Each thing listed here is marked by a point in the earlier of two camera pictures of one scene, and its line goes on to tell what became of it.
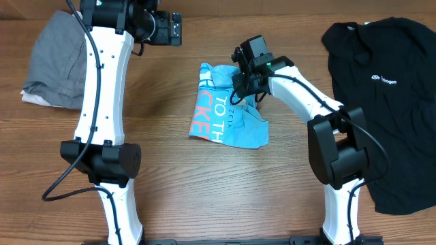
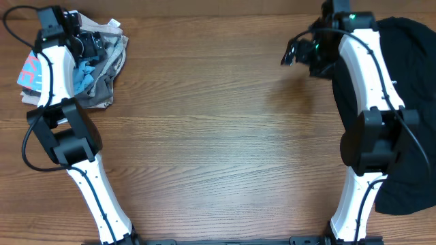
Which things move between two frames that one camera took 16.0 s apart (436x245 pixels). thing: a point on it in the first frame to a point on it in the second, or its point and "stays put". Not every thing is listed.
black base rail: x=293 y=240 stays put
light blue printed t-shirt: x=214 y=118 to x=30 y=75
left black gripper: x=163 y=37 to x=91 y=48
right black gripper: x=240 y=90 to x=302 y=55
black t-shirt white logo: x=386 y=69 stays put
